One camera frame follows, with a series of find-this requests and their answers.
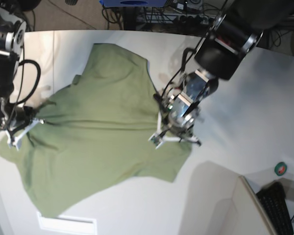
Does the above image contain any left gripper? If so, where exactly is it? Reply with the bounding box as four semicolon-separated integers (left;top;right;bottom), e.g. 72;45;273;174
148;107;201;149

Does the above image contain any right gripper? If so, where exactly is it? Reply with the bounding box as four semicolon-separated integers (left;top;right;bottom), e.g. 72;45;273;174
4;106;44;151

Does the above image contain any green t-shirt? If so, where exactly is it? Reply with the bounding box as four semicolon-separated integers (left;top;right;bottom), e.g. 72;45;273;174
0;44;192;217

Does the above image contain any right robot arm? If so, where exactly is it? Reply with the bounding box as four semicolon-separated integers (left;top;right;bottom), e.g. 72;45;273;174
0;0;44;149

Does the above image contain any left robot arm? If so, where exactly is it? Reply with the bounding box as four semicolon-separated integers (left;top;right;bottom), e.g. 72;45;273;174
149;0;294;148

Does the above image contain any black power strip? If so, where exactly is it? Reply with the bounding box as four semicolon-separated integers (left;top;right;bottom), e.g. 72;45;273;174
177;15;210;24

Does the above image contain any white table slot plate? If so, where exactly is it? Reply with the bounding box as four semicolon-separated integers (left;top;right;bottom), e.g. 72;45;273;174
37;212;98;235

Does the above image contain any green tape roll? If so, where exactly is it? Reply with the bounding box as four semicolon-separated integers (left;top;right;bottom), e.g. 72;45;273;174
274;162;288;176

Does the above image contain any black keyboard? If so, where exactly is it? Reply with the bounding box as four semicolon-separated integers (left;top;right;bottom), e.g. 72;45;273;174
256;181;294;235

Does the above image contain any blue box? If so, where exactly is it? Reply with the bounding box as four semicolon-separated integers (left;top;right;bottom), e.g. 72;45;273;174
99;0;172;7

